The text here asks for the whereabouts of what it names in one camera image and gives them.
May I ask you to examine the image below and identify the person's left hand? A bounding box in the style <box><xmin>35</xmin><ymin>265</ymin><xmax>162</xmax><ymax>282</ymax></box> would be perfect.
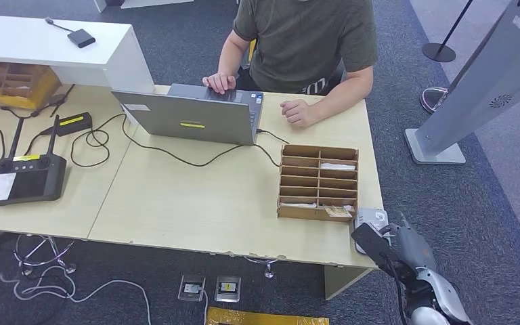
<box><xmin>280</xmin><ymin>98</ymin><xmax>322</xmax><ymax>129</ymax></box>

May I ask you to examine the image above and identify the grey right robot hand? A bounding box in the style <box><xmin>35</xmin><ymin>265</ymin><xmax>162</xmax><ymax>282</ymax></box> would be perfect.
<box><xmin>378</xmin><ymin>219</ymin><xmax>439</xmax><ymax>273</ymax></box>

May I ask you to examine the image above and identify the person's right hand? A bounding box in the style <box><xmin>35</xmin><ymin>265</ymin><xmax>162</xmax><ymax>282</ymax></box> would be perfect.
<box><xmin>202</xmin><ymin>72</ymin><xmax>238</xmax><ymax>95</ymax></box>

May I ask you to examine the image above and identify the printed room key card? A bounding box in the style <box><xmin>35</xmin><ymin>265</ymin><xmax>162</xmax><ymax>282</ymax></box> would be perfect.
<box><xmin>324</xmin><ymin>205</ymin><xmax>354</xmax><ymax>220</ymax></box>

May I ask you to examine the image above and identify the grey card reader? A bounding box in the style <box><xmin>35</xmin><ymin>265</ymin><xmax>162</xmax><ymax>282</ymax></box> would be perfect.
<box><xmin>354</xmin><ymin>207</ymin><xmax>391</xmax><ymax>255</ymax></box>

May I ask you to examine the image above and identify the person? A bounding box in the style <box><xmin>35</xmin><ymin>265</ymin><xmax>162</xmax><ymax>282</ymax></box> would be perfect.
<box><xmin>202</xmin><ymin>0</ymin><xmax>379</xmax><ymax>129</ymax></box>

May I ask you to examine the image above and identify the cardboard slotted card organizer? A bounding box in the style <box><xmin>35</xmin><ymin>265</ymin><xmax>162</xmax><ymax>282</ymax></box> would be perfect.
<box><xmin>277</xmin><ymin>144</ymin><xmax>360</xmax><ymax>224</ymax></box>

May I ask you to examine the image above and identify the grey laptop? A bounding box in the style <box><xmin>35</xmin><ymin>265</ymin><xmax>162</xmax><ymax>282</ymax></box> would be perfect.
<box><xmin>110</xmin><ymin>83</ymin><xmax>265</xmax><ymax>147</ymax></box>

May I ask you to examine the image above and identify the desk leg panel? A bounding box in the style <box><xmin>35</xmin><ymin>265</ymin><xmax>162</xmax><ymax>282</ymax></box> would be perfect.
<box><xmin>324</xmin><ymin>264</ymin><xmax>374</xmax><ymax>301</ymax></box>

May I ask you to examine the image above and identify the white furniture panel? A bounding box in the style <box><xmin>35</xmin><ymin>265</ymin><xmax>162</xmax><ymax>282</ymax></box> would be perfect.
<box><xmin>121</xmin><ymin>0</ymin><xmax>195</xmax><ymax>9</ymax></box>

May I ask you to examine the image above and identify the chrome stanchion base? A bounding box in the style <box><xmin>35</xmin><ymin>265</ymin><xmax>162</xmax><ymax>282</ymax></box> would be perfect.
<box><xmin>420</xmin><ymin>86</ymin><xmax>450</xmax><ymax>114</ymax></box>

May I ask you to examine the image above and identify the black USB hub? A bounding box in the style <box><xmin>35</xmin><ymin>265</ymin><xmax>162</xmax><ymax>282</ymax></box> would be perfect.
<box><xmin>67</xmin><ymin>27</ymin><xmax>97</xmax><ymax>49</ymax></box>

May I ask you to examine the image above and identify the chrome furniture foot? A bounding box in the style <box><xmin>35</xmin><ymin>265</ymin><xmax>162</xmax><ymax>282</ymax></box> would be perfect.
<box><xmin>246</xmin><ymin>256</ymin><xmax>279</xmax><ymax>279</ymax></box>

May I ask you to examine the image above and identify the black power adapter yellow label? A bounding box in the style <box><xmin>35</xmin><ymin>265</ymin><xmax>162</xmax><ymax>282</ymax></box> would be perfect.
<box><xmin>56</xmin><ymin>111</ymin><xmax>94</xmax><ymax>137</ymax></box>

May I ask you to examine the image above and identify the yellow taped package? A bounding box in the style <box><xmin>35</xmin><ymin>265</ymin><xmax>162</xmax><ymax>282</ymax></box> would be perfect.
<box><xmin>205</xmin><ymin>306</ymin><xmax>330</xmax><ymax>325</ymax></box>

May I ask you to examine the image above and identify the white counter shelf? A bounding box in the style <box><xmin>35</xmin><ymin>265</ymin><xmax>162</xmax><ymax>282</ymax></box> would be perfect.
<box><xmin>0</xmin><ymin>13</ymin><xmax>156</xmax><ymax>93</ymax></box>

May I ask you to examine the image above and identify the grey kiosk stand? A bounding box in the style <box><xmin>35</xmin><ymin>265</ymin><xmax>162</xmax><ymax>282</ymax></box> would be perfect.
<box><xmin>404</xmin><ymin>0</ymin><xmax>520</xmax><ymax>165</ymax></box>

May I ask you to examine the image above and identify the metal floor socket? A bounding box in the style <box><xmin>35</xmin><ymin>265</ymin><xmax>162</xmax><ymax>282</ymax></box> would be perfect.
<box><xmin>214</xmin><ymin>275</ymin><xmax>243</xmax><ymax>303</ymax></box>
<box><xmin>177</xmin><ymin>274</ymin><xmax>207</xmax><ymax>302</ymax></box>

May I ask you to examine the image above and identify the cardboard organizer with yellow tape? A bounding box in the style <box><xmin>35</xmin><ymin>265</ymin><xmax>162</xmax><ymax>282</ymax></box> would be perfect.
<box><xmin>0</xmin><ymin>60</ymin><xmax>62</xmax><ymax>111</ymax></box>

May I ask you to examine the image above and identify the black remote controller with antennas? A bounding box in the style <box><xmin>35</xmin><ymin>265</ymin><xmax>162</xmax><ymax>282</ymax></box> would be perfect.
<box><xmin>0</xmin><ymin>114</ymin><xmax>68</xmax><ymax>207</ymax></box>

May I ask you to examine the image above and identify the chrome stool base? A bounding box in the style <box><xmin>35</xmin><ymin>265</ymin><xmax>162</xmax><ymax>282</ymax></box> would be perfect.
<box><xmin>13</xmin><ymin>233</ymin><xmax>78</xmax><ymax>276</ymax></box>

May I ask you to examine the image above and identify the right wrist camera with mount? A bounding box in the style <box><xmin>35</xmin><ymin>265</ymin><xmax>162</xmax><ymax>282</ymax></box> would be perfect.
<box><xmin>351</xmin><ymin>223</ymin><xmax>416</xmax><ymax>281</ymax></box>

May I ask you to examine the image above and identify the black laptop power cable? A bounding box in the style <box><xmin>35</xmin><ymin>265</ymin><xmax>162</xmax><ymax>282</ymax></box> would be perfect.
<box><xmin>69</xmin><ymin>112</ymin><xmax>291</xmax><ymax>168</ymax></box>

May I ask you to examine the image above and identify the black stanchion post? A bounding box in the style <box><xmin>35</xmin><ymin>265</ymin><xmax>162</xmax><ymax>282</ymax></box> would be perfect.
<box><xmin>422</xmin><ymin>0</ymin><xmax>475</xmax><ymax>63</ymax></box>

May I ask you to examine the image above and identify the black cable with plug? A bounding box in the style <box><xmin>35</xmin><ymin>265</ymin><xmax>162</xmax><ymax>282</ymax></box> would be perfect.
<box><xmin>0</xmin><ymin>83</ymin><xmax>76</xmax><ymax>120</ymax></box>

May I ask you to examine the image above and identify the black adapter mains cable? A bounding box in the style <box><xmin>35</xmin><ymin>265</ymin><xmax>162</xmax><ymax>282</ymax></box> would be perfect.
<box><xmin>23</xmin><ymin>127</ymin><xmax>60</xmax><ymax>156</ymax></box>

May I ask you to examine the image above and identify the black USB hub cable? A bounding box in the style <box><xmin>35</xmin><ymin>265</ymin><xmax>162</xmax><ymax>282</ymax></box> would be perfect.
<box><xmin>44</xmin><ymin>16</ymin><xmax>76</xmax><ymax>33</ymax></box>

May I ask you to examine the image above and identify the white socket cable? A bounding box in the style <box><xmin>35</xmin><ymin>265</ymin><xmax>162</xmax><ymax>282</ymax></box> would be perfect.
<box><xmin>194</xmin><ymin>286</ymin><xmax>210</xmax><ymax>325</ymax></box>

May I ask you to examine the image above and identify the white floor cable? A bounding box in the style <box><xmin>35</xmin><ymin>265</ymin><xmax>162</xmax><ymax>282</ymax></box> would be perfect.
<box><xmin>0</xmin><ymin>255</ymin><xmax>153</xmax><ymax>325</ymax></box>

